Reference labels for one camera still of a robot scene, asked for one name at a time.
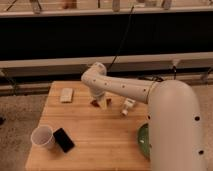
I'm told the black hanging cable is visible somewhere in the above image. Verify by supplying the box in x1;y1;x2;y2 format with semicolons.
106;4;136;72

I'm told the white paper cup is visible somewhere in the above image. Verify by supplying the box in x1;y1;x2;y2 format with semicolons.
31;125;55;149

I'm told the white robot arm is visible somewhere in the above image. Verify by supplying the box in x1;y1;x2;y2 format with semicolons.
81;62;207;171

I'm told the green ceramic bowl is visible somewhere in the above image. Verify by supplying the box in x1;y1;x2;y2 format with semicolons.
137;123;150;159

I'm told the small white plastic bottle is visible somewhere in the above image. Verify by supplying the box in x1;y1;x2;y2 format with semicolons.
121;98;136;116

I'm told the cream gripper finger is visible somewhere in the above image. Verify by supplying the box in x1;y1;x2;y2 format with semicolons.
99;97;108;110

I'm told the black smartphone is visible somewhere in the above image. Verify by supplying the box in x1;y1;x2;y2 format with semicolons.
53;128;75;153

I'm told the white rectangular sponge block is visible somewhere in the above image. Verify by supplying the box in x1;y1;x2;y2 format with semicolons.
60;88;73;103

